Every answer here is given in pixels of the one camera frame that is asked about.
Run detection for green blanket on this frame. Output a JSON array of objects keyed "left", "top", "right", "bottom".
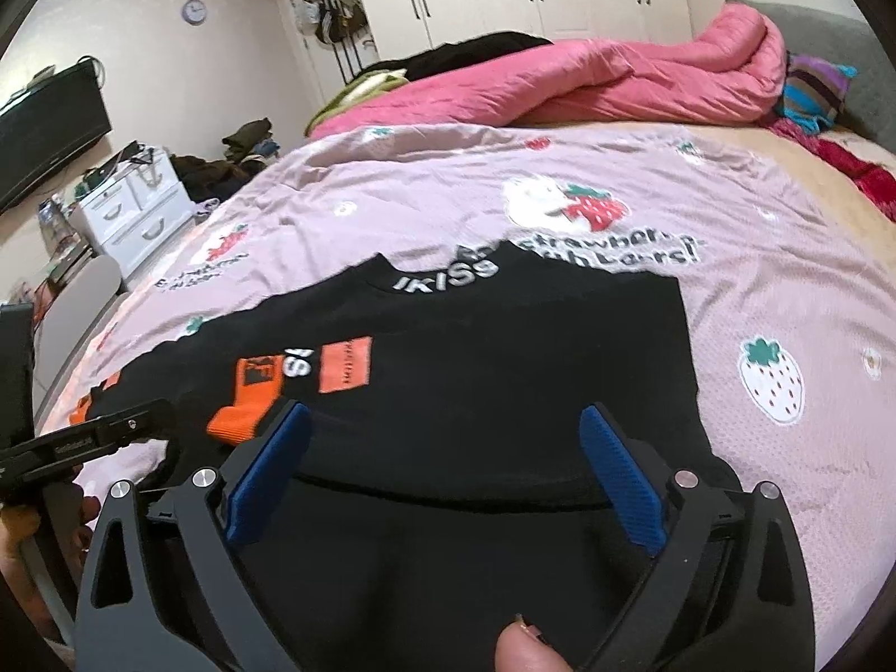
[{"left": 304, "top": 70, "right": 410, "bottom": 136}]

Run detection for pile of dark clothes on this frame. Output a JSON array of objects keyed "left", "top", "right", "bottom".
[{"left": 171, "top": 119, "right": 282, "bottom": 206}]

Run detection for black t-shirt with orange print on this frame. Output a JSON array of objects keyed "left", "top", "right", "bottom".
[{"left": 70, "top": 252, "right": 735, "bottom": 672}]

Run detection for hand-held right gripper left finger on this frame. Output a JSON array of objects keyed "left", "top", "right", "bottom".
[{"left": 73, "top": 400, "right": 312, "bottom": 672}]

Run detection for pink strawberry print bed sheet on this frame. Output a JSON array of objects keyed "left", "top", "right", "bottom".
[{"left": 35, "top": 122, "right": 896, "bottom": 672}]

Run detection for grey headboard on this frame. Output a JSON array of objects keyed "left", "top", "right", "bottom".
[{"left": 724, "top": 0, "right": 896, "bottom": 148}]

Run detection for white drawer cabinet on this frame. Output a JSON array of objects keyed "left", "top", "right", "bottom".
[{"left": 73, "top": 147, "right": 195, "bottom": 278}]

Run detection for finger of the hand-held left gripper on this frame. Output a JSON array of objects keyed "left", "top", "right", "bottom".
[{"left": 91, "top": 399, "right": 172, "bottom": 450}]

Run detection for black television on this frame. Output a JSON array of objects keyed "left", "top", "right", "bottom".
[{"left": 0, "top": 59, "right": 113, "bottom": 214}]

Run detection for hanging bags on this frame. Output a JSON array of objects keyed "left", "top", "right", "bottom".
[{"left": 301, "top": 0, "right": 368, "bottom": 44}]

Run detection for red cloth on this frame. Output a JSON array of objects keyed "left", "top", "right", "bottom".
[{"left": 770, "top": 119, "right": 896, "bottom": 221}]

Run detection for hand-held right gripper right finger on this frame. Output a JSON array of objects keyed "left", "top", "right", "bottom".
[{"left": 577, "top": 402, "right": 819, "bottom": 672}]

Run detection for pink quilt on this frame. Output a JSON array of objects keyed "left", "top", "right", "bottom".
[{"left": 308, "top": 3, "right": 788, "bottom": 139}]

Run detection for person's left hand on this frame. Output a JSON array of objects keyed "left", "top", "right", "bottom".
[{"left": 0, "top": 504, "right": 43, "bottom": 578}]

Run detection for person's right hand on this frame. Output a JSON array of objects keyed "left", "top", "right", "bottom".
[{"left": 493, "top": 626, "right": 576, "bottom": 672}]

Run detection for black cloth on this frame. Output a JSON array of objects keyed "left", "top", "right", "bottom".
[{"left": 364, "top": 31, "right": 554, "bottom": 82}]

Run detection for white door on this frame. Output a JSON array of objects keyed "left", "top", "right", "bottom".
[{"left": 283, "top": 0, "right": 375, "bottom": 88}]

